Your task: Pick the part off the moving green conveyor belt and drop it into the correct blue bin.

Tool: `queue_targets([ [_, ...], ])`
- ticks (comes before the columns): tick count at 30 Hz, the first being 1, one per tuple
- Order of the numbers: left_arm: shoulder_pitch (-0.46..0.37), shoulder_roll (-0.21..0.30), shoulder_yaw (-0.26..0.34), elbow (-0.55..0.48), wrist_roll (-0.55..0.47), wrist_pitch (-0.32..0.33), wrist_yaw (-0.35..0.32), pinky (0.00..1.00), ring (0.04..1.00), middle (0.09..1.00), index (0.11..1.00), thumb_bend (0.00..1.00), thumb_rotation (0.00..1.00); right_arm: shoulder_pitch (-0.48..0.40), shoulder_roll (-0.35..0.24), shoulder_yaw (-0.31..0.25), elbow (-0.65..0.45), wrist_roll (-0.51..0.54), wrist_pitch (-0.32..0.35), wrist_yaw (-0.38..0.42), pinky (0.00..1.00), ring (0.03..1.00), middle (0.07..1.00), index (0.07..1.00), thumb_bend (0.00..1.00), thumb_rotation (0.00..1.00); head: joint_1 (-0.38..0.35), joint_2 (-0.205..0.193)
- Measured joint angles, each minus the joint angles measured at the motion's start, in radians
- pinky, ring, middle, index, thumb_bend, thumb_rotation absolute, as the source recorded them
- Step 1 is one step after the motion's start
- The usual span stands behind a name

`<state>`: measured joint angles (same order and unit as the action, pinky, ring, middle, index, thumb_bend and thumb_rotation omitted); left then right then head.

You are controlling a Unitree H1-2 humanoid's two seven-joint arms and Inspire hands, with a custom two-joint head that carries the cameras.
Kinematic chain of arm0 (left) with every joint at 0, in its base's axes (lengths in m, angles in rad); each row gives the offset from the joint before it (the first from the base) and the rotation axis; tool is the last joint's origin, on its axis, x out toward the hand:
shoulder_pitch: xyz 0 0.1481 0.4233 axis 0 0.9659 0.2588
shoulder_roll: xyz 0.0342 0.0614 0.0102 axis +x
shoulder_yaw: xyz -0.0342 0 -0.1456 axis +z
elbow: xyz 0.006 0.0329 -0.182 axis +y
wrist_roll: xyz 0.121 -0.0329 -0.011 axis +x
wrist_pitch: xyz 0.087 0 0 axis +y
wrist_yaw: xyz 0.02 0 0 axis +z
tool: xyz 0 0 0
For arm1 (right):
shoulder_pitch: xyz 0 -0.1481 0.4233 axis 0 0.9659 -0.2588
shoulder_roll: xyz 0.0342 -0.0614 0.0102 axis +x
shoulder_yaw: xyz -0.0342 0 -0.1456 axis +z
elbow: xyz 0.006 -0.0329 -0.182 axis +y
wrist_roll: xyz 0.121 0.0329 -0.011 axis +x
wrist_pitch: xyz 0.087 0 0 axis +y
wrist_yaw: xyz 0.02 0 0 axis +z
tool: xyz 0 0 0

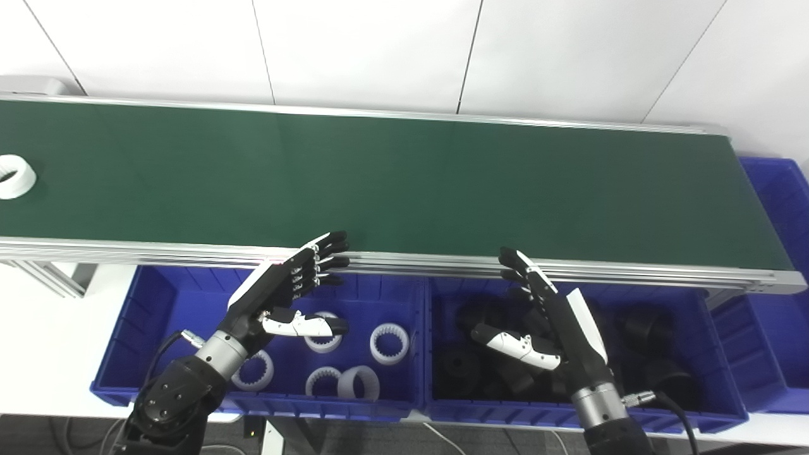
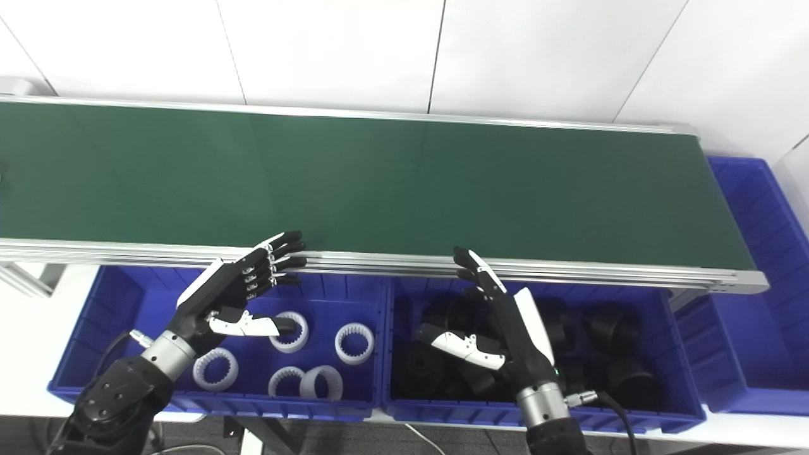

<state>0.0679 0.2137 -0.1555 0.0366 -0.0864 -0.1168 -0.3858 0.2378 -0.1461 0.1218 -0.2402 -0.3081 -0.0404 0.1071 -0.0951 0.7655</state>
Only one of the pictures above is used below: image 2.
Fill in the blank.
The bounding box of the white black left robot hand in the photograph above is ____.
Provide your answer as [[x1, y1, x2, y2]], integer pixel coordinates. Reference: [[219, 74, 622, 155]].
[[167, 231, 308, 349]]

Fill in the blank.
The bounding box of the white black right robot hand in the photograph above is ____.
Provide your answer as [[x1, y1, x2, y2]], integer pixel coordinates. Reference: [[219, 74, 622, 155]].
[[415, 246, 562, 397]]

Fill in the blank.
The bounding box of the black cylindrical coupling part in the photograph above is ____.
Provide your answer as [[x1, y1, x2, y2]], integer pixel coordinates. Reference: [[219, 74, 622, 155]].
[[395, 341, 446, 399], [420, 297, 471, 332], [540, 300, 579, 358], [604, 357, 661, 410], [452, 360, 500, 399], [583, 305, 639, 355]]

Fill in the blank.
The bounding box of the blue bin with white rings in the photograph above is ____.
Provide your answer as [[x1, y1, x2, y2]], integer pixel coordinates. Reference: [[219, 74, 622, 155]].
[[47, 265, 389, 423]]

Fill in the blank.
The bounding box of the blue bin with black parts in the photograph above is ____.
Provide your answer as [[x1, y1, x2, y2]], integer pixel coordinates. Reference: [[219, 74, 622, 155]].
[[382, 278, 707, 435]]

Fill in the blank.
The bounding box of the aluminium conveyor support leg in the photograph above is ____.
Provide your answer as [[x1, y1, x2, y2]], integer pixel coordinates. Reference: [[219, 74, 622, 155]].
[[0, 262, 67, 298]]

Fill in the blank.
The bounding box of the empty blue bin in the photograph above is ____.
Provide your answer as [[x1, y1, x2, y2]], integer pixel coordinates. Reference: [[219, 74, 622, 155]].
[[673, 157, 809, 416]]

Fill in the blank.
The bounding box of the grey conveyor end housing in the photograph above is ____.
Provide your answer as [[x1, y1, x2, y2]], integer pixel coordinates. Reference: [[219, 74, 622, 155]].
[[0, 76, 40, 99]]

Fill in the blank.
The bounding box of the white toothed plastic ring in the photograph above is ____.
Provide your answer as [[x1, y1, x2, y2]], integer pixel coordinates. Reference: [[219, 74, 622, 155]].
[[268, 366, 308, 399], [192, 348, 240, 391], [300, 365, 344, 401], [269, 311, 310, 353], [334, 323, 375, 366]]

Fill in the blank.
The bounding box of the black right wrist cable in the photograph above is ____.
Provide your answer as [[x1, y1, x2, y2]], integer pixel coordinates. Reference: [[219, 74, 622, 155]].
[[564, 390, 639, 455]]

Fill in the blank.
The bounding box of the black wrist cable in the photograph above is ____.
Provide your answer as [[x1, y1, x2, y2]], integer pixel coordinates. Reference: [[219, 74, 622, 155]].
[[564, 390, 639, 455], [92, 329, 155, 386]]

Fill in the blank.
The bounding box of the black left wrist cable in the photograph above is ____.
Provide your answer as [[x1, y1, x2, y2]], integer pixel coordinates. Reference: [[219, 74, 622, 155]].
[[92, 329, 155, 386]]

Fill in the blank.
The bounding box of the thin white floor cable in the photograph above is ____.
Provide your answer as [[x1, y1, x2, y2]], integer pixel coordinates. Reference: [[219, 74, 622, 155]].
[[403, 422, 446, 455]]

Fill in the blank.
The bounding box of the dark table frame strut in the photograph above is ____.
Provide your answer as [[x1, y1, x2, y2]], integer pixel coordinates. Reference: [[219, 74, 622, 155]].
[[222, 416, 310, 455]]

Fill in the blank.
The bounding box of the green conveyor belt aluminium frame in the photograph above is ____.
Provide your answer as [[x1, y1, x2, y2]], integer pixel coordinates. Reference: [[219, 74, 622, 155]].
[[0, 95, 770, 296]]

